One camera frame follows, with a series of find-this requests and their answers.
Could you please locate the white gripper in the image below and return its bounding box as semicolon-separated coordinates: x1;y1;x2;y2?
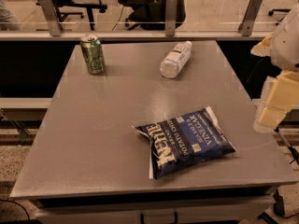
250;4;299;133

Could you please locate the green soda can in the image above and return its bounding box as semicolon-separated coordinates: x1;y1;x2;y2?
80;34;106;75

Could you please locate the clear plastic water bottle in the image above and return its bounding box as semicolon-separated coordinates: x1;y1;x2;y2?
160;41;192;78

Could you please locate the blue Kettle chips bag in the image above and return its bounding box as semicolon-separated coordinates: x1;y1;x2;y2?
135;106;235;179

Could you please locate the black office chair middle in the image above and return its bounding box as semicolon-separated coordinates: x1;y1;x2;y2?
118;0;186;30

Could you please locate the right metal glass bracket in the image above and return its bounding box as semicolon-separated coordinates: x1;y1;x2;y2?
238;0;263;36

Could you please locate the black drawer handle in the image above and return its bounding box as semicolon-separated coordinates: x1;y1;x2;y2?
139;212;178;224

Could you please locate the left metal glass bracket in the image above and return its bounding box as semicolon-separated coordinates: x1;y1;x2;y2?
38;0;62;36

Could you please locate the black floor cable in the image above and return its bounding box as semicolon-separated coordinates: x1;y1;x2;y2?
0;198;32;224

